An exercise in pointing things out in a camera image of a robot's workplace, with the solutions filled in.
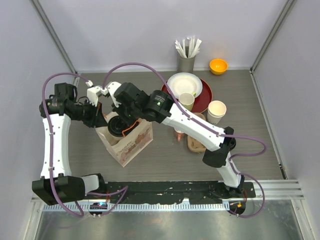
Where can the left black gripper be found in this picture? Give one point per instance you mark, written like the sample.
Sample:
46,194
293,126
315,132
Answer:
97,119

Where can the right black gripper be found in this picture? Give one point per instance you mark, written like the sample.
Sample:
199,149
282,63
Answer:
118,111

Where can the black cup lid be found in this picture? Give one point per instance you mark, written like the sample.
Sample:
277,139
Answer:
116,126

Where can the paper takeout bag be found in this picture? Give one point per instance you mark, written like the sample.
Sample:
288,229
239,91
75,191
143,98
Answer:
131,145

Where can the stack of white paper cups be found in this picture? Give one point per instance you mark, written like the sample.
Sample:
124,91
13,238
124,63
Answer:
215,111

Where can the black cup lids stack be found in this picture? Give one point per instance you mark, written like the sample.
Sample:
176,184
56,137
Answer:
232,144

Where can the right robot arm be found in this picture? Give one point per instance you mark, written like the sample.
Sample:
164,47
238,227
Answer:
161,108

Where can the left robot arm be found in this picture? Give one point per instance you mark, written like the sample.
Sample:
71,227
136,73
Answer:
62,109

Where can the pink mug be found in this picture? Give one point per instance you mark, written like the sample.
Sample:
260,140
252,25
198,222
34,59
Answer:
179,134

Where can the white paper plate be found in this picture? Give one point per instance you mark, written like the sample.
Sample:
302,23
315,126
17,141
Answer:
185,82

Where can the grey straw holder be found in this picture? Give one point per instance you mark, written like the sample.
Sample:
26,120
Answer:
185,65

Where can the brown cardboard cup carrier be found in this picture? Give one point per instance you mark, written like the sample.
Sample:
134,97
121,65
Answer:
194,145

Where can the white wrapped straws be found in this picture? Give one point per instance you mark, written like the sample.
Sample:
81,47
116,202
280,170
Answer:
188,48

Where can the orange bowl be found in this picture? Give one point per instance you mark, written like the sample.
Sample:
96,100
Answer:
218,66

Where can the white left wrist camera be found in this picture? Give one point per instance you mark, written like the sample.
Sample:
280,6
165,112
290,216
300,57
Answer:
94,92

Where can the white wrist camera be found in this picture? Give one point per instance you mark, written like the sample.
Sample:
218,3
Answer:
94,92
110,91

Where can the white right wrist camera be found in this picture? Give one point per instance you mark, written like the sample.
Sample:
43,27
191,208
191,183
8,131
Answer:
110,91

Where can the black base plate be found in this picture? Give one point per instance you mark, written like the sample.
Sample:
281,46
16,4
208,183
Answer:
174,192

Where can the aluminium frame rail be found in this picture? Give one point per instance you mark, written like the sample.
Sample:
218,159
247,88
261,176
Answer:
265,190

